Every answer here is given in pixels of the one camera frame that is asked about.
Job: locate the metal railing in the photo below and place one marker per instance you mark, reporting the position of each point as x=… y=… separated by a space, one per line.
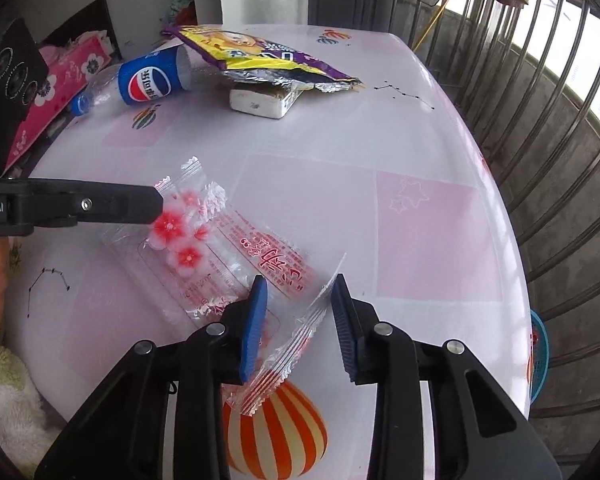
x=555 y=210

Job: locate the red cloth bag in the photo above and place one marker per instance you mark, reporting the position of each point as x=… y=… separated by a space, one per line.
x=186 y=10

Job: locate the yellow stick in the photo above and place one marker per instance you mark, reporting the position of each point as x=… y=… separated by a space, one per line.
x=432 y=22

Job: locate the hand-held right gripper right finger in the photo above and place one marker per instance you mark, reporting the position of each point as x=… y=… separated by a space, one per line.
x=342 y=335

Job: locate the white rectangular packet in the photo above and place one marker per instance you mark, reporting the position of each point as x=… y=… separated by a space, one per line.
x=255 y=102

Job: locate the pink floral blanket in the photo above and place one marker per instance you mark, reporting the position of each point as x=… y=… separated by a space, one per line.
x=70 y=70

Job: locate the blue paper cup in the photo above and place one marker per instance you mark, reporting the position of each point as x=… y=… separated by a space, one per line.
x=150 y=80

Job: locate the green patterned cloth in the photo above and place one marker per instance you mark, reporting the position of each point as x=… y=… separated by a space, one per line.
x=172 y=5

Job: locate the clear red flower wrapper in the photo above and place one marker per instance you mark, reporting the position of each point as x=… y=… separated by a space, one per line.
x=280 y=260

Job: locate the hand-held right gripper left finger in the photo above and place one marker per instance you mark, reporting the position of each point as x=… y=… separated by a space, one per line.
x=252 y=330

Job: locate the blue plastic basket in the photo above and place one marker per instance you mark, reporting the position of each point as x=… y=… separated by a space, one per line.
x=540 y=355

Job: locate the dark wooden board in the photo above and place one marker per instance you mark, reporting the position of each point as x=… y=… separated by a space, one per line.
x=87 y=17

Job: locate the purple yellow foil bag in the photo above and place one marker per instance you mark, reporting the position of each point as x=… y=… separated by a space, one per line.
x=240 y=50

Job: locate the fluffy green white rug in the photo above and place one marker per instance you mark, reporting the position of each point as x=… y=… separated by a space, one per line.
x=5 y=400

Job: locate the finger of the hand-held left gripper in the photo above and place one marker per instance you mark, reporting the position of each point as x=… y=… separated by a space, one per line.
x=110 y=205

